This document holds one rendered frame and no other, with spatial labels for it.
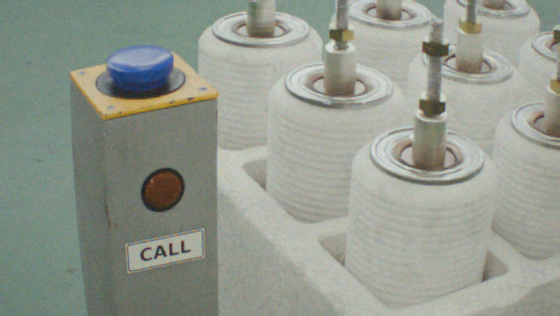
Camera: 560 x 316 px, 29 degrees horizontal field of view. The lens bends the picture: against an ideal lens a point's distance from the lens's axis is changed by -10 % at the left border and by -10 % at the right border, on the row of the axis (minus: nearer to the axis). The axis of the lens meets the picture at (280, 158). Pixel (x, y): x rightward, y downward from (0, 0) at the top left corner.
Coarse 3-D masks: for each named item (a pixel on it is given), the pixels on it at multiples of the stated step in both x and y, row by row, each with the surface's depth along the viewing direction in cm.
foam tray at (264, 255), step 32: (224, 160) 88; (256, 160) 88; (224, 192) 84; (256, 192) 83; (224, 224) 85; (256, 224) 80; (288, 224) 80; (320, 224) 80; (224, 256) 86; (256, 256) 81; (288, 256) 76; (320, 256) 76; (512, 256) 76; (224, 288) 87; (256, 288) 82; (288, 288) 77; (320, 288) 73; (352, 288) 73; (480, 288) 72; (512, 288) 73; (544, 288) 73
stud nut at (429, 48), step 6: (426, 36) 70; (426, 42) 69; (432, 42) 69; (444, 42) 69; (426, 48) 69; (432, 48) 69; (438, 48) 69; (444, 48) 69; (426, 54) 69; (432, 54) 69; (438, 54) 69; (444, 54) 69
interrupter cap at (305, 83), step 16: (320, 64) 85; (288, 80) 82; (304, 80) 82; (320, 80) 83; (368, 80) 83; (384, 80) 83; (304, 96) 80; (320, 96) 80; (336, 96) 80; (352, 96) 80; (368, 96) 80; (384, 96) 80
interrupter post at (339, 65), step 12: (348, 48) 81; (324, 60) 81; (336, 60) 80; (348, 60) 80; (324, 72) 82; (336, 72) 81; (348, 72) 81; (324, 84) 82; (336, 84) 81; (348, 84) 81
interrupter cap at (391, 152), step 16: (400, 128) 76; (384, 144) 74; (400, 144) 74; (448, 144) 74; (464, 144) 74; (384, 160) 72; (400, 160) 72; (448, 160) 73; (464, 160) 72; (480, 160) 72; (400, 176) 70; (416, 176) 70; (432, 176) 70; (448, 176) 70; (464, 176) 70
